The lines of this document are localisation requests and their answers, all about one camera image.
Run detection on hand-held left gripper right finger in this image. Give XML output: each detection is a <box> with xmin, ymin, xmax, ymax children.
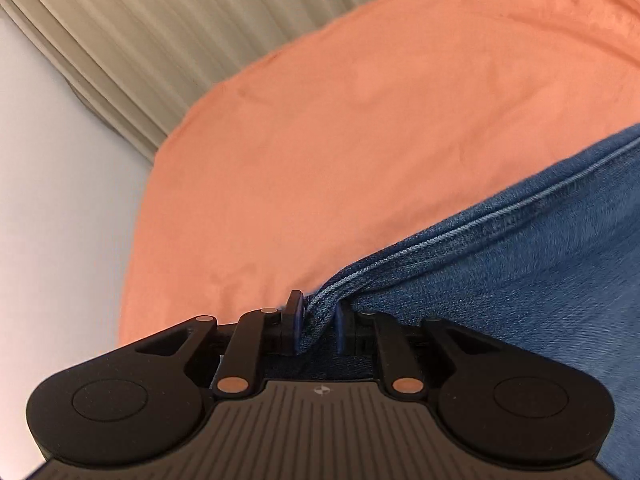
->
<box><xmin>334</xmin><ymin>300</ymin><xmax>502</xmax><ymax>401</ymax></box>

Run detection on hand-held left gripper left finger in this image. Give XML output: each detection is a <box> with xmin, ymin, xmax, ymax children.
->
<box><xmin>134</xmin><ymin>289</ymin><xmax>307</xmax><ymax>400</ymax></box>

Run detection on blue denim pants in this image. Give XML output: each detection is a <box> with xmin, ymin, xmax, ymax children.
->
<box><xmin>264</xmin><ymin>123</ymin><xmax>640</xmax><ymax>480</ymax></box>

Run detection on orange bed sheet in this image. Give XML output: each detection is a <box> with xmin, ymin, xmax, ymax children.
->
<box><xmin>116</xmin><ymin>0</ymin><xmax>640</xmax><ymax>347</ymax></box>

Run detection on beige pleated curtain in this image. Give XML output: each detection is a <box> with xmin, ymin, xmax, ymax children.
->
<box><xmin>0</xmin><ymin>0</ymin><xmax>447</xmax><ymax>165</ymax></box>

